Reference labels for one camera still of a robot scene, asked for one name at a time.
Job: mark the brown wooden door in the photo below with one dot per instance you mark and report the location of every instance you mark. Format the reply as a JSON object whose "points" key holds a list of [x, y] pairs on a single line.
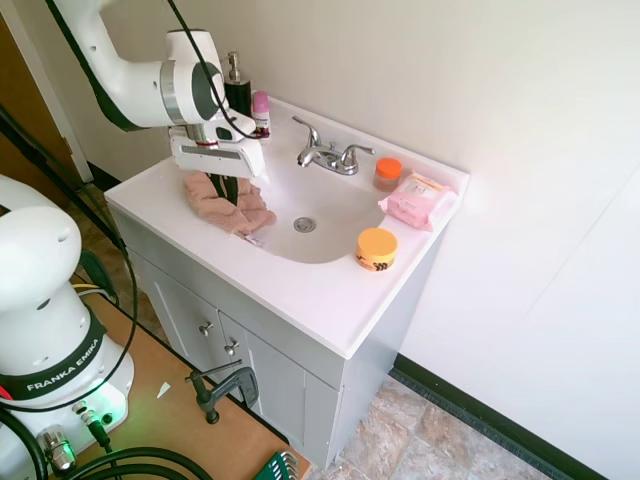
{"points": [[25, 90]]}

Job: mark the pink-capped deodorant bottle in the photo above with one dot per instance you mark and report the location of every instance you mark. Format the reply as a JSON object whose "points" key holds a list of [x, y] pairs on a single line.
{"points": [[261, 107]]}

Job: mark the silver cabinet knob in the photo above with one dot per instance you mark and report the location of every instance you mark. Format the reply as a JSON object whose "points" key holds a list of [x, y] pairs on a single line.
{"points": [[205, 328], [231, 347]]}

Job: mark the tan terry cloth towel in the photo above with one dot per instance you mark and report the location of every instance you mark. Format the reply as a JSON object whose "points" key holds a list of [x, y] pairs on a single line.
{"points": [[230, 212]]}

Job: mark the white door frame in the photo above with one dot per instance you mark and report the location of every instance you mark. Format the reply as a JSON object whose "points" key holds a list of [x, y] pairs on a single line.
{"points": [[44, 80]]}

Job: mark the black soap dispenser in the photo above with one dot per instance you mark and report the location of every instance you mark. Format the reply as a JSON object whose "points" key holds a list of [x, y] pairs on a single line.
{"points": [[239, 95]]}

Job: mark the dark green table clamp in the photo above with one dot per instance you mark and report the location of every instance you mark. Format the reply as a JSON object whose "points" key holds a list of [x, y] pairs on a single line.
{"points": [[95, 267]]}

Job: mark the yellow tub with orange lid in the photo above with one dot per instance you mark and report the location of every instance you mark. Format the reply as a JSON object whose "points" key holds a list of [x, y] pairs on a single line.
{"points": [[377, 250]]}

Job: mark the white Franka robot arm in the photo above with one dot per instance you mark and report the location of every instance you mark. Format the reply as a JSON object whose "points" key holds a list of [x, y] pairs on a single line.
{"points": [[40, 300]]}

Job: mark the green hex key set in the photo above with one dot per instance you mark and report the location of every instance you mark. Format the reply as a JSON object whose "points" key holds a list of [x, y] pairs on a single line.
{"points": [[280, 467]]}

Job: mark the black metal C-clamp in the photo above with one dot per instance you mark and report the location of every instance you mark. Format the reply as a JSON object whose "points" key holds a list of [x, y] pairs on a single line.
{"points": [[235, 385]]}

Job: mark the white sink vanity top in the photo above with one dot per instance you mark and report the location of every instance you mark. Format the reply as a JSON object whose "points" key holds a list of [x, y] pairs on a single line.
{"points": [[300, 295]]}

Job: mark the black baseboard strip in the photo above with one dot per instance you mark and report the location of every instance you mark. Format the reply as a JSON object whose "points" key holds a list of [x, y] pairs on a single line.
{"points": [[500, 415]]}

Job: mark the chrome sink drain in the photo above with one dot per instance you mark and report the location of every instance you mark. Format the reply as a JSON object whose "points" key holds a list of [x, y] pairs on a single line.
{"points": [[305, 224]]}

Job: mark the brown jar with orange lid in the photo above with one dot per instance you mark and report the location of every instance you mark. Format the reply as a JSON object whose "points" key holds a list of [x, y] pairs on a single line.
{"points": [[387, 175]]}

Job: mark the pink wet wipes pack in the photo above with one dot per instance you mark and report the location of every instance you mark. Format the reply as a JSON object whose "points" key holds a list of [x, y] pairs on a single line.
{"points": [[417, 202]]}

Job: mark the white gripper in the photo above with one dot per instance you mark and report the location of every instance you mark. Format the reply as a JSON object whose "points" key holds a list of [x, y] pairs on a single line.
{"points": [[220, 159]]}

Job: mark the white paper scrap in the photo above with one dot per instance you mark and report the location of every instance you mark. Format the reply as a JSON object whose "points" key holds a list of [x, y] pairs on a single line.
{"points": [[163, 390]]}

